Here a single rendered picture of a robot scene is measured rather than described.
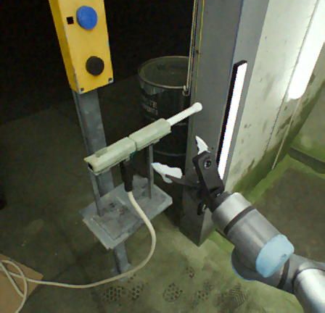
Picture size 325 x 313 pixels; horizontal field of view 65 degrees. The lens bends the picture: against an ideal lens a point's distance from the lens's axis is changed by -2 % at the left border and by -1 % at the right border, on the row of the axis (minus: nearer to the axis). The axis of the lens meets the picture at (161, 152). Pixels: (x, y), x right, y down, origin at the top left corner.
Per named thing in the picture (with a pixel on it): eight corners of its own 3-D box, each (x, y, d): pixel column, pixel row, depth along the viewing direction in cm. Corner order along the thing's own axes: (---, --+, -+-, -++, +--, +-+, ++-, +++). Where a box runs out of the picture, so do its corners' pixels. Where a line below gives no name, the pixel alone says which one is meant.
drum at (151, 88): (134, 150, 254) (126, 61, 197) (185, 135, 273) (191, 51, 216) (158, 190, 214) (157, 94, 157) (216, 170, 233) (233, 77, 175)
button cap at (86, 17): (99, 27, 64) (94, 25, 65) (96, 5, 61) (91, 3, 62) (82, 31, 61) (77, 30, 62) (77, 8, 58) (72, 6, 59)
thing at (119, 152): (104, 212, 84) (92, 161, 70) (96, 203, 87) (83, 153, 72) (199, 147, 110) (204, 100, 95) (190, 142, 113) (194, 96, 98)
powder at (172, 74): (129, 66, 198) (129, 64, 198) (190, 56, 216) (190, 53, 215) (158, 96, 161) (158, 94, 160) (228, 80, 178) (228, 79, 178)
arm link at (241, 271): (270, 292, 64) (284, 282, 54) (224, 274, 67) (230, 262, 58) (275, 256, 69) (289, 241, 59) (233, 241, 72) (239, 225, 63)
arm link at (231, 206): (225, 223, 53) (257, 198, 56) (210, 206, 56) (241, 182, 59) (220, 238, 60) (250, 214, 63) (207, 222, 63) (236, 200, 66)
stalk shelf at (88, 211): (137, 175, 119) (137, 173, 118) (172, 203, 107) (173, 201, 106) (78, 214, 103) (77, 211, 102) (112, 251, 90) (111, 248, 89)
